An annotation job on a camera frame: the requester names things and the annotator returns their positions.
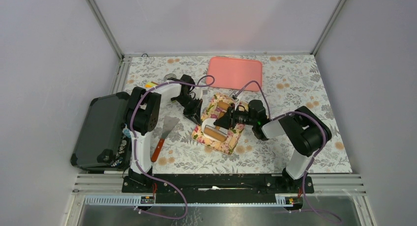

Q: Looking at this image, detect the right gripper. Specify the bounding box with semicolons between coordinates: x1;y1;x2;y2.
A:
214;103;256;130

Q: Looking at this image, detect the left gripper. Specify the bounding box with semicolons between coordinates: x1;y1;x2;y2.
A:
174;94;202;125

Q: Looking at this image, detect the wooden double-ended roller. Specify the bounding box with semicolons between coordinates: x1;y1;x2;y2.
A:
202;101;232;142

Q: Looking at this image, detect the floral cutting board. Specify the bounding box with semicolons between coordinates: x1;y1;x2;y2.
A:
191;93;245;155

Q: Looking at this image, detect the metal scraper red handle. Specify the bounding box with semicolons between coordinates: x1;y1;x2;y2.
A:
150;116;179;162

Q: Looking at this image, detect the pink plastic tray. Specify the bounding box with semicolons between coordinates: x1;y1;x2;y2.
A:
206;56;263;90

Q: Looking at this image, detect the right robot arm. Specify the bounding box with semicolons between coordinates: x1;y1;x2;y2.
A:
213;100;332;193

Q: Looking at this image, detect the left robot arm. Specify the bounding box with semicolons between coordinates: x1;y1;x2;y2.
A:
126;74;204;192

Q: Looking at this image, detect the white dough ball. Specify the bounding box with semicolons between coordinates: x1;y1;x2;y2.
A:
202;118;228;141

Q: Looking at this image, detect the orange green toy block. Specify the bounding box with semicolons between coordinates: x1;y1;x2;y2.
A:
145;81;159;89

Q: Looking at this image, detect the black case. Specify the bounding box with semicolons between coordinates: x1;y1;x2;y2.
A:
70;92;131;171

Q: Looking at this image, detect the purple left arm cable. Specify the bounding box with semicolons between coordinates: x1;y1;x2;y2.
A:
129;75;216;221

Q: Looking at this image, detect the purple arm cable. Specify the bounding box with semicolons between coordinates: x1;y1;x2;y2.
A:
234;80;343;225
129;75;216;221

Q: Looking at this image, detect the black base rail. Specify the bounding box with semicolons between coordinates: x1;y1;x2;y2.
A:
121;173;315;204

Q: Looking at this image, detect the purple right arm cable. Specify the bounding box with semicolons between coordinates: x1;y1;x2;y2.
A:
234;80;343;225

